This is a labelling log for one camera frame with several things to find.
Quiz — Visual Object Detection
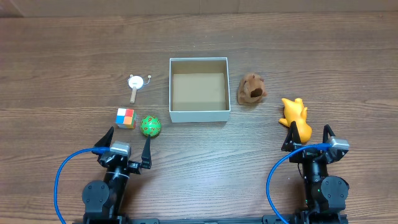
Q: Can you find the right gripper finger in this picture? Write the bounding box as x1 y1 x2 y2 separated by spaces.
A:
281 121 302 152
323 124 335 143

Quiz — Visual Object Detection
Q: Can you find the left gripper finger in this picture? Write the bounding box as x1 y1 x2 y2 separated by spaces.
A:
94 126 114 147
141 135 152 169

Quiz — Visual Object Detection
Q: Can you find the yellow rubber duck toy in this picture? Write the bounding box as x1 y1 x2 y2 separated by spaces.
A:
279 98 312 143

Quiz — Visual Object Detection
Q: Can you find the multicoloured puzzle cube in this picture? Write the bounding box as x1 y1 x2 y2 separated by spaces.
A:
115 108 136 129

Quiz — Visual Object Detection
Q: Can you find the green numbered ball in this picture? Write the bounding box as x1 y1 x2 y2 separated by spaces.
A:
140 115 162 137

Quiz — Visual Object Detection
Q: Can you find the white wooden rattle drum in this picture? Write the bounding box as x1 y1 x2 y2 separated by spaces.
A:
127 74 152 104

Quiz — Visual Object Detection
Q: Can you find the brown plush toy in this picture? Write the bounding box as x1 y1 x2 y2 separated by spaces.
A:
237 73 267 105

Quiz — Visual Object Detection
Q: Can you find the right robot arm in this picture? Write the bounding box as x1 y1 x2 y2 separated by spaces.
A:
281 121 349 223

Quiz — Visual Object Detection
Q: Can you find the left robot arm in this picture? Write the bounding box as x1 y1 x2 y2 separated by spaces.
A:
82 127 152 223

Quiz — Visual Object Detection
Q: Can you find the white cardboard box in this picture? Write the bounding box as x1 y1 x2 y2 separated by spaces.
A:
169 57 231 123

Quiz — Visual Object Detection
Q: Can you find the right blue cable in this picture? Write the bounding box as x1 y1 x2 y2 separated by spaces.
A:
266 143 332 224

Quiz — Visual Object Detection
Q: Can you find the blue cable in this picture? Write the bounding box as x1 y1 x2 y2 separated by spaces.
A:
53 147 111 224
266 143 332 224

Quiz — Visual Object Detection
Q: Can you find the left blue cable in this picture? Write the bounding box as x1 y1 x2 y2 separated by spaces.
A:
53 147 111 224

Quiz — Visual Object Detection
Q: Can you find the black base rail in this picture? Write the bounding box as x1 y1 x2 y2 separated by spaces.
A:
73 213 349 224

